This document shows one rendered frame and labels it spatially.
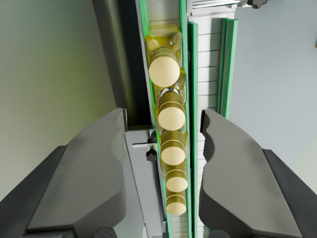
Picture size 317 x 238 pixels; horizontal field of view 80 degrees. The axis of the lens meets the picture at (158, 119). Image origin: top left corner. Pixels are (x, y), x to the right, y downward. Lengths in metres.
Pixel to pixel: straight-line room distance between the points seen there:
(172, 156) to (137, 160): 0.40
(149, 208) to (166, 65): 0.71
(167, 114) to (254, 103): 0.55
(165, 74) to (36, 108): 0.13
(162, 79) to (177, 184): 0.17
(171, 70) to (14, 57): 0.14
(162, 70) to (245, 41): 0.48
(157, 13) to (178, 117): 0.30
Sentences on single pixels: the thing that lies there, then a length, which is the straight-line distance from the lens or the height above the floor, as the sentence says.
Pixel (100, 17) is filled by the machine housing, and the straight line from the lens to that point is 0.53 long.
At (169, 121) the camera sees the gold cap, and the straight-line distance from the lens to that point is 0.23.
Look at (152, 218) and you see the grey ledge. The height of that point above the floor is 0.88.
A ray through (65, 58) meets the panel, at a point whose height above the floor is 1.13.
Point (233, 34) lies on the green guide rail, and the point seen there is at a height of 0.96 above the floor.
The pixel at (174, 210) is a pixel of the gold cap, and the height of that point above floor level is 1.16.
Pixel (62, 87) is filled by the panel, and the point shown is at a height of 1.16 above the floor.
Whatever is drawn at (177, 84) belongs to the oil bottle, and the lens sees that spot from 0.29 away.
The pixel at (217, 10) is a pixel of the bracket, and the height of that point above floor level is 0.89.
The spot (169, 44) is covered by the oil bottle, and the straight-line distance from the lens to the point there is 0.27.
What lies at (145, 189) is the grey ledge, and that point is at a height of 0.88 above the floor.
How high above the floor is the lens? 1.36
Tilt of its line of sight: 60 degrees down
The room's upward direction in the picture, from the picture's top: 177 degrees counter-clockwise
